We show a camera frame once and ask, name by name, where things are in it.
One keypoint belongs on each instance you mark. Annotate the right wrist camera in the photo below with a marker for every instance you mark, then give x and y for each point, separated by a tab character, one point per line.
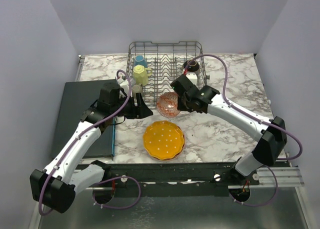
192	75

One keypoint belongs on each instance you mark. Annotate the light green ceramic mug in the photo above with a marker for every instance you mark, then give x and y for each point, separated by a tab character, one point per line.
141	74

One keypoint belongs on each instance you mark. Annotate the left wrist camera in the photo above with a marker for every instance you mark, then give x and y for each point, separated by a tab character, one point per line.
123	83

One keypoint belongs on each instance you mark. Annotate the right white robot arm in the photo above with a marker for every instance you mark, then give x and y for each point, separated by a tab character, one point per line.
208	100

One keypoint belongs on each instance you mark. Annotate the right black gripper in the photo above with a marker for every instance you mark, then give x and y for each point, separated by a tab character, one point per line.
181	107

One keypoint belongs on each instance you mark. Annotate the aluminium frame rail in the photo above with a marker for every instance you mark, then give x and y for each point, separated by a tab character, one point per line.
287	177

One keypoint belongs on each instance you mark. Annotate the blue ceramic mug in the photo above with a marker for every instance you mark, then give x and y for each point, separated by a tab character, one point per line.
139	60

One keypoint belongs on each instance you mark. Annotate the red blue patterned bowl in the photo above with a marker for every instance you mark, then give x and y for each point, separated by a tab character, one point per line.
167	105

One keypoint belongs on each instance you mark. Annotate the brown patterned bowl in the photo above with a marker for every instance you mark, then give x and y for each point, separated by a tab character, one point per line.
193	67

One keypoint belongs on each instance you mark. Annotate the grey wire dish rack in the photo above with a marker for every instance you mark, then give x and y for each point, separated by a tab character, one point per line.
166	61

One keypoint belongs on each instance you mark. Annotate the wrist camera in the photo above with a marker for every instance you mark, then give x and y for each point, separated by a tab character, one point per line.
123	83
192	75

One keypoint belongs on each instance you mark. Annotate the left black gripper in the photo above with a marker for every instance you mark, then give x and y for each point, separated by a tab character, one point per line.
141	111

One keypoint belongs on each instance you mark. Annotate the grey ceramic mug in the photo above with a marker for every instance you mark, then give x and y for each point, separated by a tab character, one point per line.
137	89

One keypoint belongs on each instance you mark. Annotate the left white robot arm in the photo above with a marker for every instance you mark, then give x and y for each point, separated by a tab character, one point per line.
56	186

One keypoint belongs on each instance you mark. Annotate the yellow polka dot plate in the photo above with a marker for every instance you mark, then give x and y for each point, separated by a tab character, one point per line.
148	135

